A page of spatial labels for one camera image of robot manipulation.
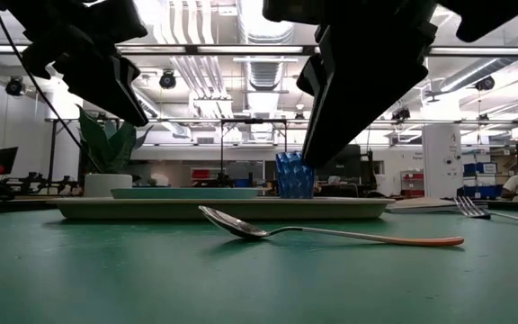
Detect small black tilted monitor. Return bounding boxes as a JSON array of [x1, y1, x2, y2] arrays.
[[0, 146, 20, 176]]

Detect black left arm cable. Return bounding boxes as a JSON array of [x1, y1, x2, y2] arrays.
[[0, 7, 85, 152]]

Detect white pillar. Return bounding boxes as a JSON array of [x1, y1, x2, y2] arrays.
[[421, 123, 463, 200]]

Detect silver ventilation duct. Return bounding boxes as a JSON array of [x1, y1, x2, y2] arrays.
[[235, 0, 297, 141]]

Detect metal fork orange handle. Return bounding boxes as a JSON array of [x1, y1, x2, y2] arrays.
[[452, 194, 518, 230]]

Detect black monitor behind table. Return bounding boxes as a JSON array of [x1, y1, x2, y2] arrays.
[[315, 143, 362, 182]]

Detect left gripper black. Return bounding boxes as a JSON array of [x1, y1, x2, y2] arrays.
[[0, 0, 150, 128]]

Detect potted plant white pot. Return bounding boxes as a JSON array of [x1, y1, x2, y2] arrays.
[[76, 103, 154, 199]]

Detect metal spoon orange handle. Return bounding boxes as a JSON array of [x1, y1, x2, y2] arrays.
[[197, 204, 466, 248]]

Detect blue storage bins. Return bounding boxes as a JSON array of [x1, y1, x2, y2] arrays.
[[462, 160, 504, 200]]

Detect distant black rig frame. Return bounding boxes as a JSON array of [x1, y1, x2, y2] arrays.
[[217, 117, 290, 189]]

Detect blue faceted plastic cup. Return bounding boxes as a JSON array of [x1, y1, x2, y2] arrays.
[[274, 150, 317, 201]]

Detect teal round plate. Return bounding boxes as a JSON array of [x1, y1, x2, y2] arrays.
[[110, 186, 261, 201]]

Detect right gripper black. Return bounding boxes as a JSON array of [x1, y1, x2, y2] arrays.
[[262, 0, 440, 168]]

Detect green table mat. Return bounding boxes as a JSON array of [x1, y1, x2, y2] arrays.
[[0, 207, 518, 324]]

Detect beige plastic tray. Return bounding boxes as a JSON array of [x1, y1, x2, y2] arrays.
[[46, 196, 396, 221]]

